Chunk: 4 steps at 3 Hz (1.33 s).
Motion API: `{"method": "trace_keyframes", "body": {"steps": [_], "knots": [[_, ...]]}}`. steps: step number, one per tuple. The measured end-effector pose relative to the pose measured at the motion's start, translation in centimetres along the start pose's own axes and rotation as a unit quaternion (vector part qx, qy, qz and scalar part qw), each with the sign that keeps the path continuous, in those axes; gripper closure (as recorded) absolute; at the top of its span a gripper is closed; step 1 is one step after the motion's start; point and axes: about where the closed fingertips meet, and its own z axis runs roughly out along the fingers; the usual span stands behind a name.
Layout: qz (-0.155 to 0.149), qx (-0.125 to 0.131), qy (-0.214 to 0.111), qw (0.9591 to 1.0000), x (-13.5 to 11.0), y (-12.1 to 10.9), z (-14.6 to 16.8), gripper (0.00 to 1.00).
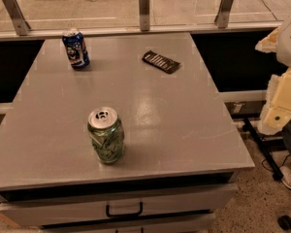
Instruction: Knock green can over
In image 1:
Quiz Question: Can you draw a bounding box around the middle metal railing bracket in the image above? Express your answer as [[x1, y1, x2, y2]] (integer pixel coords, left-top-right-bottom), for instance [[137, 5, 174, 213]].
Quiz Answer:
[[139, 0, 150, 31]]

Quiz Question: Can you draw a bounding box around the white sneaker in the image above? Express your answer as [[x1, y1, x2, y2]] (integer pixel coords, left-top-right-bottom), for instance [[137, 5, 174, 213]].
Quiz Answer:
[[280, 166, 291, 189]]

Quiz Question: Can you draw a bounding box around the black caster wheel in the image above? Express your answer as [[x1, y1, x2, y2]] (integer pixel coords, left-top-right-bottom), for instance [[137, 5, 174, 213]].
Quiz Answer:
[[277, 216, 291, 230]]

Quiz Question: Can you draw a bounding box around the upper grey drawer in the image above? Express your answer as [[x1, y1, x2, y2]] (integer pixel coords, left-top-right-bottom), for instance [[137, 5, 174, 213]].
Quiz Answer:
[[0, 183, 238, 226]]

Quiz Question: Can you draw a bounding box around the left metal railing bracket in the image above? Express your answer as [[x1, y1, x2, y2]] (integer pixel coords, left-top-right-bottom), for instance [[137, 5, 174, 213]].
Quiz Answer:
[[2, 0, 31, 36]]

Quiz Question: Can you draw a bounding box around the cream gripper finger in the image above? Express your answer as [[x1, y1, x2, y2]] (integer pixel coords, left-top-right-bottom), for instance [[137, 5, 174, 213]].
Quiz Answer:
[[255, 27, 279, 53], [257, 68, 291, 135]]

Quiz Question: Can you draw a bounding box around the black stand leg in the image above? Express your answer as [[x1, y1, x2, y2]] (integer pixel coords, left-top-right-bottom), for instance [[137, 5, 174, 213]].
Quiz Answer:
[[242, 118, 283, 181]]

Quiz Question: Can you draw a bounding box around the metal railing bracket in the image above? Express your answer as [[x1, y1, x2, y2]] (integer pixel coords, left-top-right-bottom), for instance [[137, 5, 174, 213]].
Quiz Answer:
[[139, 0, 150, 31], [2, 0, 31, 36], [214, 0, 234, 28]]

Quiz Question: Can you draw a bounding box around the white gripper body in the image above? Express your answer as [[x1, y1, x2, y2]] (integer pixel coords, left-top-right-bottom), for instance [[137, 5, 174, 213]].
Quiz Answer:
[[276, 16, 291, 67]]

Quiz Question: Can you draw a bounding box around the black upper drawer handle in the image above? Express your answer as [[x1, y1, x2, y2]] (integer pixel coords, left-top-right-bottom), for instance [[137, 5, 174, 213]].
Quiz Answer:
[[105, 202, 144, 218]]

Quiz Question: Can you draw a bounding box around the blue soda can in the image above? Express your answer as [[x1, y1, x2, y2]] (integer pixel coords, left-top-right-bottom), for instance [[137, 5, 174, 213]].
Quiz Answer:
[[62, 28, 90, 70]]

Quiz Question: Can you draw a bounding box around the green soda can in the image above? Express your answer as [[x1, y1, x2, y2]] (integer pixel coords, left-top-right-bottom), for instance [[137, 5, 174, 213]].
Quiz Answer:
[[87, 107, 124, 164]]

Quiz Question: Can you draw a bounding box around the dark snack wrapper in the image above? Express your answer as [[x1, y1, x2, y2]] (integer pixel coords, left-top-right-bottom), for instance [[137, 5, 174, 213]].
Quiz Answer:
[[142, 50, 180, 74]]

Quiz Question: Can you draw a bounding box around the lower grey drawer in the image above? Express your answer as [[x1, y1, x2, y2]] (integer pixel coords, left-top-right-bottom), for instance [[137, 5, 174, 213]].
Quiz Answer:
[[42, 214, 215, 233]]

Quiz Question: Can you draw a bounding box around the right metal railing bracket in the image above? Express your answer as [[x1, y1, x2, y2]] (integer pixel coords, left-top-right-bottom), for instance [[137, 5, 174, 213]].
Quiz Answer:
[[214, 0, 234, 28]]

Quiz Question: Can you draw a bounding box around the grey drawer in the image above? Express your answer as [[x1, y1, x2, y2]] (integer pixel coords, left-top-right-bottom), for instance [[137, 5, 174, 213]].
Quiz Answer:
[[42, 214, 215, 233], [0, 183, 238, 226]]

